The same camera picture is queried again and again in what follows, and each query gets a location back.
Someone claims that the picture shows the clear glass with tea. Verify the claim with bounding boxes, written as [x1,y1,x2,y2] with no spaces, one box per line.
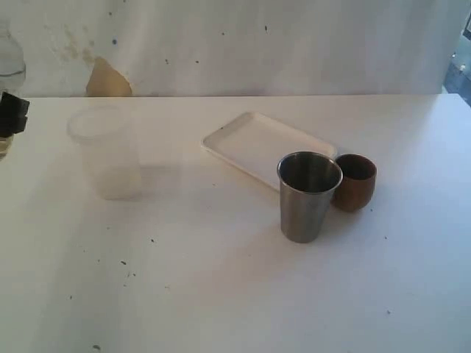
[1,77,30,160]

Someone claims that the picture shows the clear glass strainer lid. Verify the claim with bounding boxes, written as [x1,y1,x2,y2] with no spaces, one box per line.
[1,18,26,79]

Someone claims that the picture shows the stainless steel cup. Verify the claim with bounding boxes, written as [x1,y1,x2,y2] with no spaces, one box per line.
[277,151,343,243]

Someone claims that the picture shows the brown wooden cup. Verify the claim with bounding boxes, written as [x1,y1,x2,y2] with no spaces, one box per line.
[331,154,377,213]

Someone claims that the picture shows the translucent white plastic container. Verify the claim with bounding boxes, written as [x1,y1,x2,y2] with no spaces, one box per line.
[66,105,142,200]

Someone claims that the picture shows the white rectangular tray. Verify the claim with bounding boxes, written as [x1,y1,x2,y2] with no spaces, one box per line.
[202,112,338,190]

